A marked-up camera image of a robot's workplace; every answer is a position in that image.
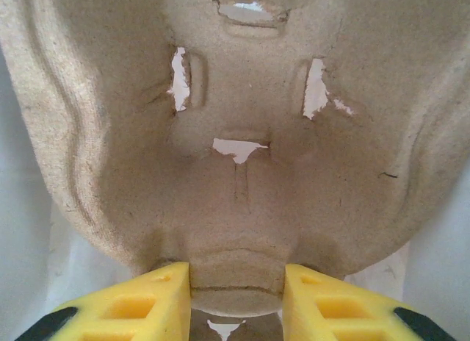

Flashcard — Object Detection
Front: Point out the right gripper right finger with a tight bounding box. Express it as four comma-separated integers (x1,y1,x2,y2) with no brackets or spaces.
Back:
283,263,458,341

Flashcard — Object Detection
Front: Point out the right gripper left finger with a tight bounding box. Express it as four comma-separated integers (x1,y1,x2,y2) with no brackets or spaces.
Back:
13,260,192,341

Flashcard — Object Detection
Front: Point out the brown pulp cup carrier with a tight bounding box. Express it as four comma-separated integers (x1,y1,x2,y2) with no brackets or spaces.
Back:
0,0,470,341

